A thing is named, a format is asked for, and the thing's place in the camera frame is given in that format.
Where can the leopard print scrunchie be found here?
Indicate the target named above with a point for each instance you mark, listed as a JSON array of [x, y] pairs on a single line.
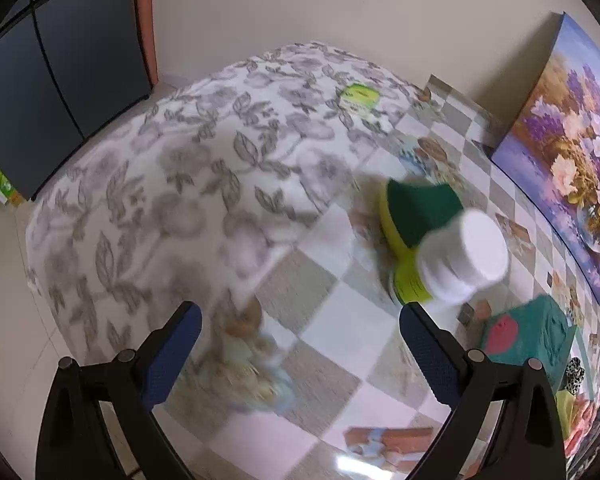
[[574, 376]]

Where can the checkered tablecloth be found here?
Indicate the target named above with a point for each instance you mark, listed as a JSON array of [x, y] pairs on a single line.
[[357, 395]]

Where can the teal plastic treasure box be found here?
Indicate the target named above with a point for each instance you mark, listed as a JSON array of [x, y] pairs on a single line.
[[538, 329]]

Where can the green microfiber cloth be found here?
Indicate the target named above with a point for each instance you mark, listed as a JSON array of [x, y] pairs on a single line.
[[564, 403]]

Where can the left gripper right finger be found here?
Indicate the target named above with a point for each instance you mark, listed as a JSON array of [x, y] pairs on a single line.
[[527, 440]]

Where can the white tray teal rim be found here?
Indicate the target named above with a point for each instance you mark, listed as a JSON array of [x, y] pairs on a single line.
[[589, 355]]

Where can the small green packet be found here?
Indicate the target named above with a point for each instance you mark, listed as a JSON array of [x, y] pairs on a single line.
[[358, 99]]

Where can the white pill bottle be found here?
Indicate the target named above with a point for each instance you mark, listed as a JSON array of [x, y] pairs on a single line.
[[451, 263]]

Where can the pink white fuzzy sock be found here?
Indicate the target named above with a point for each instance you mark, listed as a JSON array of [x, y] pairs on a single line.
[[582, 417]]

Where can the dark cabinet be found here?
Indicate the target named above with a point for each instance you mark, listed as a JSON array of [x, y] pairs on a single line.
[[67, 69]]

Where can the green yellow sponge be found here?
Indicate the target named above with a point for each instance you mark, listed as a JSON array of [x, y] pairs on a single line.
[[408, 212]]

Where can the grey floral tablecloth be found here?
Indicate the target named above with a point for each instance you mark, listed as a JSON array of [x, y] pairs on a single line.
[[199, 196]]

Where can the flower painting canvas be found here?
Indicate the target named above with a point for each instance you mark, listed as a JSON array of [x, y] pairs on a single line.
[[552, 148]]

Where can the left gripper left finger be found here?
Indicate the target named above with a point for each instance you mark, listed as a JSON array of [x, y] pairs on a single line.
[[74, 442]]

